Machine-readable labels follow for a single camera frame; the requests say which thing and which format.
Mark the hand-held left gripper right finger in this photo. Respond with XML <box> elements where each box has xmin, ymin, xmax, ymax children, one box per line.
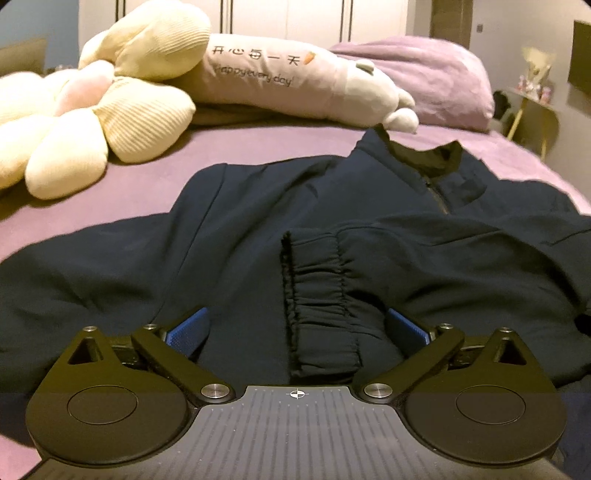
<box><xmin>355</xmin><ymin>307</ymin><xmax>546</xmax><ymax>407</ymax></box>

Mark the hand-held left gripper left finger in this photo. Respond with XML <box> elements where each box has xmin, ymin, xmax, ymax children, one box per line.
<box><xmin>48</xmin><ymin>307</ymin><xmax>236</xmax><ymax>407</ymax></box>

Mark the navy blue jacket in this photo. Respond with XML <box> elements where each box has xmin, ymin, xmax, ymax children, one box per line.
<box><xmin>0</xmin><ymin>127</ymin><xmax>591</xmax><ymax>393</ymax></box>

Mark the bed with purple sheet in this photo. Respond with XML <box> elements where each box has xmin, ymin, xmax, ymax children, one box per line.
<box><xmin>0</xmin><ymin>115</ymin><xmax>591</xmax><ymax>480</ymax></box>

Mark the cream flower plush pillow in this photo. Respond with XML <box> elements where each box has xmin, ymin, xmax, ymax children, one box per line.
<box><xmin>0</xmin><ymin>0</ymin><xmax>213</xmax><ymax>201</ymax></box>

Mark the black bag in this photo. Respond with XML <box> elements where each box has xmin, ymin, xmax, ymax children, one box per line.
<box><xmin>492</xmin><ymin>90</ymin><xmax>513</xmax><ymax>121</ymax></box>

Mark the purple pillow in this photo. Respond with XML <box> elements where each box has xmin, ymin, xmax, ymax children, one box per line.
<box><xmin>329</xmin><ymin>37</ymin><xmax>495</xmax><ymax>134</ymax></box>

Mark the round yellow-legged side table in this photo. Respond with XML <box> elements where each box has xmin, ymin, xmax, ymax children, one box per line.
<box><xmin>505</xmin><ymin>85</ymin><xmax>559</xmax><ymax>160</ymax></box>

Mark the long pink rabbit plush pillow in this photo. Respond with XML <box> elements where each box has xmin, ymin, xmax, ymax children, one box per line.
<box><xmin>175</xmin><ymin>33</ymin><xmax>420</xmax><ymax>134</ymax></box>

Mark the wrapped flower bouquet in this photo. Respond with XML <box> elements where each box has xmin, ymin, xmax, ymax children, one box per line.
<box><xmin>521</xmin><ymin>45</ymin><xmax>555</xmax><ymax>100</ymax></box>

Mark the brown wooden door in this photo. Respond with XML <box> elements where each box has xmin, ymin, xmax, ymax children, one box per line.
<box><xmin>429</xmin><ymin>0</ymin><xmax>472</xmax><ymax>47</ymax></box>

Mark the white wardrobe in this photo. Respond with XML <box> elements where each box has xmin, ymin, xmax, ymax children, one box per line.
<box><xmin>78</xmin><ymin>0</ymin><xmax>409</xmax><ymax>47</ymax></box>

